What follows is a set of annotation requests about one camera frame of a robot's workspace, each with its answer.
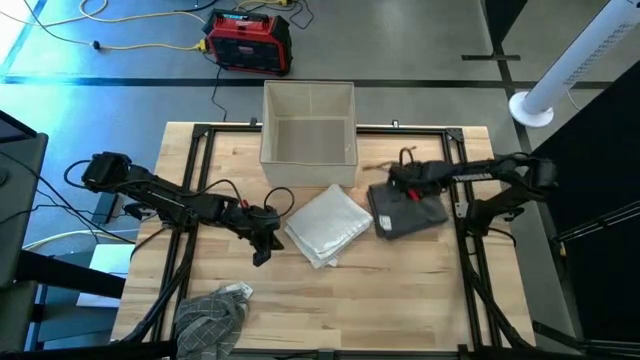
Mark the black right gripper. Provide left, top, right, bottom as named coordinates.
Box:
left=362, top=160, right=447, bottom=201

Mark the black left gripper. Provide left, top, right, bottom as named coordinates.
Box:
left=222, top=202, right=285, bottom=267

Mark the white towel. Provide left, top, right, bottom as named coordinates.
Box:
left=283, top=183, right=375, bottom=270

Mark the plain dark grey towel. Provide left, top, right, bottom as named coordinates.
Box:
left=366, top=180, right=450, bottom=241

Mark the grey checked towel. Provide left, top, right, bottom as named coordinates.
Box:
left=174, top=281, right=255, bottom=360

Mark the beige fabric storage box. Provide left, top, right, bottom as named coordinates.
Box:
left=258, top=79, right=359, bottom=188

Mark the black floor stand base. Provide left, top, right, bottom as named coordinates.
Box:
left=460, top=0, right=521, bottom=62

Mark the white tower fan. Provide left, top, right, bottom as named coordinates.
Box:
left=508, top=0, right=640, bottom=129

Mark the white floor box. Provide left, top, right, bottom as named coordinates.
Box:
left=77, top=243, right=136, bottom=309

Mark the red black power station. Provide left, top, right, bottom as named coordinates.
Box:
left=202, top=8, right=294, bottom=77

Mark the black side desk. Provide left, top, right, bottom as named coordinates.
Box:
left=0, top=109, right=50, bottom=351

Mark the black aluminium table frame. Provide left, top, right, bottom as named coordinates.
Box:
left=112, top=119, right=539, bottom=360

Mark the black power cable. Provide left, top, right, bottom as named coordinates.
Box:
left=209, top=64, right=229, bottom=124

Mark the short yellow cable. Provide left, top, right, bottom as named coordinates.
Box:
left=234, top=0, right=294, bottom=10

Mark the white floor cable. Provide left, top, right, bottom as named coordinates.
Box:
left=22, top=227, right=141, bottom=251

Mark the long yellow extension cable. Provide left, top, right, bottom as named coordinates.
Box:
left=0, top=0, right=209, bottom=54

